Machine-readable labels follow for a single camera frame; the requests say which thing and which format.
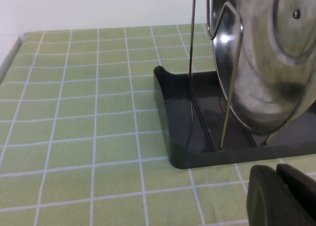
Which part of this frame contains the dark grey lid rack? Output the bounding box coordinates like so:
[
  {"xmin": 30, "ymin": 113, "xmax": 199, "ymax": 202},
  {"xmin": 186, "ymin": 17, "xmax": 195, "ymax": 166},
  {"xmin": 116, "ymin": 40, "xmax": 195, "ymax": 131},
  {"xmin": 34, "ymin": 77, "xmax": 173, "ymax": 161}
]
[{"xmin": 153, "ymin": 0, "xmax": 316, "ymax": 172}]

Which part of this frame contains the green checkered tablecloth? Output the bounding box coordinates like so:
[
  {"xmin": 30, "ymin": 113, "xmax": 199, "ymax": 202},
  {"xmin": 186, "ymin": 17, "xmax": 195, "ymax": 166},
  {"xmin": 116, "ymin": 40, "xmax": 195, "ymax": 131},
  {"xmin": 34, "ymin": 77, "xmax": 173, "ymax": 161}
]
[{"xmin": 0, "ymin": 23, "xmax": 316, "ymax": 226}]

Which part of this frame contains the stainless steel pot lid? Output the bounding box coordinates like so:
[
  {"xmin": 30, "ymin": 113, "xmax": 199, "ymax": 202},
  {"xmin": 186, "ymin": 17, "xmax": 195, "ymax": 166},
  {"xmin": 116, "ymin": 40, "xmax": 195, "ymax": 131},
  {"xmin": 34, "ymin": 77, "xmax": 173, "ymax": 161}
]
[{"xmin": 206, "ymin": 0, "xmax": 316, "ymax": 136}]

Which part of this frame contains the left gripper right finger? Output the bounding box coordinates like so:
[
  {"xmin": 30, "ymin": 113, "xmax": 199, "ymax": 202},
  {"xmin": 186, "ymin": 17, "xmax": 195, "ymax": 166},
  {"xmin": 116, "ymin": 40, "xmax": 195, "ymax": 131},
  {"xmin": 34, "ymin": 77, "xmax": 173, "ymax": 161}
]
[{"xmin": 276, "ymin": 163, "xmax": 316, "ymax": 226}]

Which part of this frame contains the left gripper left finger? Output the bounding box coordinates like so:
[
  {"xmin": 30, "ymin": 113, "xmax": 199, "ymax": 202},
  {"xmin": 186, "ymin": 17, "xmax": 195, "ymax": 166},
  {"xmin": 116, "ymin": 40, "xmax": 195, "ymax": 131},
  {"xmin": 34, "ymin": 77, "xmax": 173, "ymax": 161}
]
[{"xmin": 246, "ymin": 164, "xmax": 312, "ymax": 226}]

